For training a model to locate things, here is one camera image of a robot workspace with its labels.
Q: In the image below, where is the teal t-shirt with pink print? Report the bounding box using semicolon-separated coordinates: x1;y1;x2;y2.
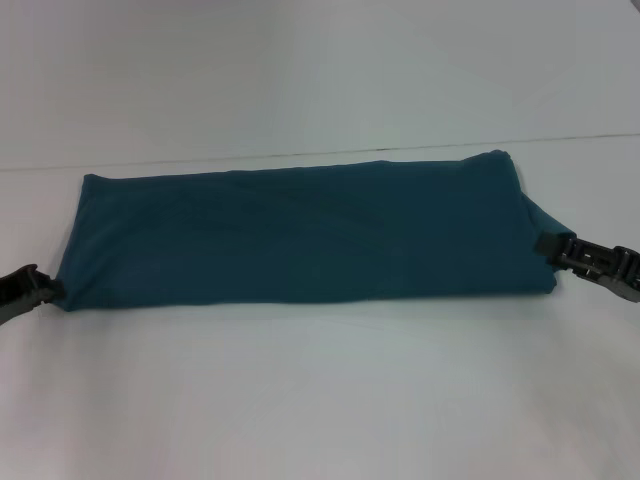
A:
56;148;577;314

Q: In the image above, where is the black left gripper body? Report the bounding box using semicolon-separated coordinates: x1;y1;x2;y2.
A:
0;263;51;329

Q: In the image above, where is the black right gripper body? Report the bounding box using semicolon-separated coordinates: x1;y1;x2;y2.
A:
610;244;640;304

